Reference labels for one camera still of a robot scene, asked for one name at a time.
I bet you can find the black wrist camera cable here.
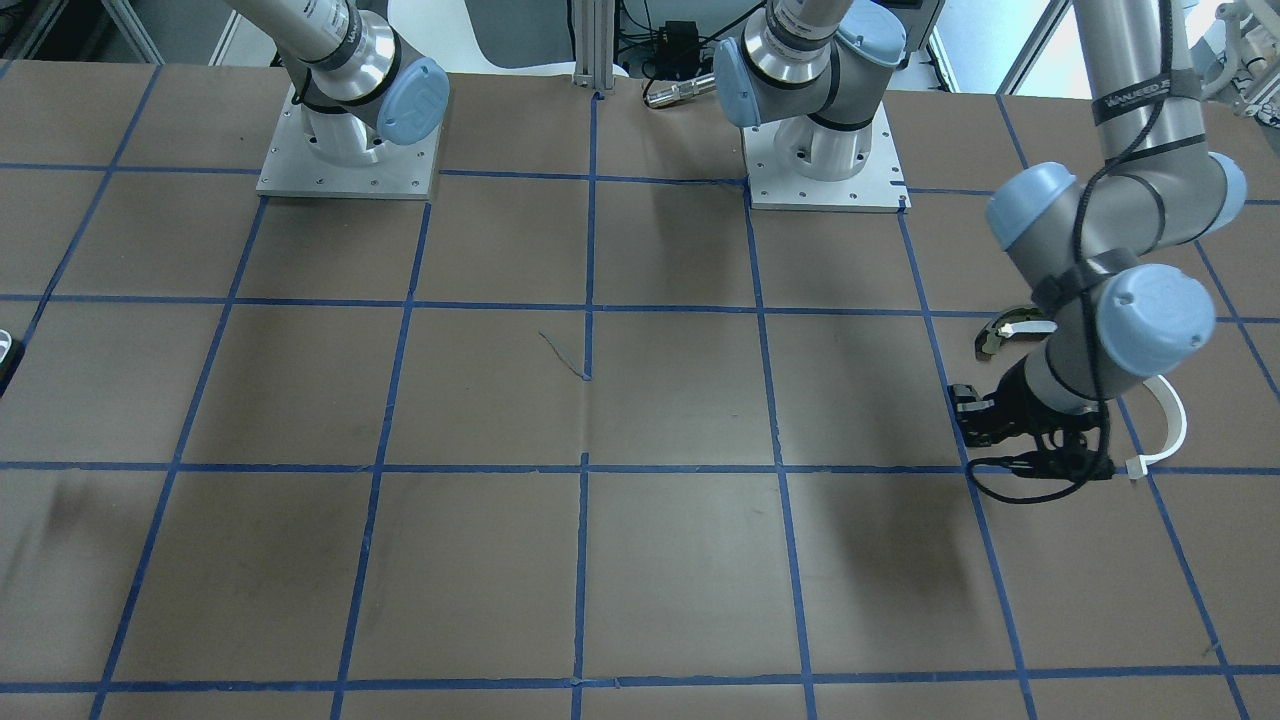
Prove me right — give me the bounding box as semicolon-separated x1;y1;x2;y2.
965;0;1187;503

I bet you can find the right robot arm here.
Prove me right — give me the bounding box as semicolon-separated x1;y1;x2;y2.
229;1;451;168

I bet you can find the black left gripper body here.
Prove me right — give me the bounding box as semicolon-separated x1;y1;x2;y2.
948;363;1108;479

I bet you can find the black power adapter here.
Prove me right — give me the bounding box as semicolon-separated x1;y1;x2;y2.
654;20;700;79

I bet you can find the brown grid paper mat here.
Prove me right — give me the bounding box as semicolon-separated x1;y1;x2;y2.
1;61;1277;719

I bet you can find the curved brake shoe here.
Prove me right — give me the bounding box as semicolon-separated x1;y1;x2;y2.
974;305;1057;361

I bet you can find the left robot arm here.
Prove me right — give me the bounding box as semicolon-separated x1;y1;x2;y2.
948;1;1247;482

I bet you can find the aluminium frame post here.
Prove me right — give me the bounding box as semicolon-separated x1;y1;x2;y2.
568;0;617;96

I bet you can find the silver metal cylinder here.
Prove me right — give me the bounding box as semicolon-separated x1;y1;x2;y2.
643;73;716;110

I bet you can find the white curved plastic bracket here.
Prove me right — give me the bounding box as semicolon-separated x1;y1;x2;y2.
1125;375;1189;480

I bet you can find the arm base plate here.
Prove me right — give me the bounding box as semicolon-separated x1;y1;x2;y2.
256;86;443;201
742;104;911;213

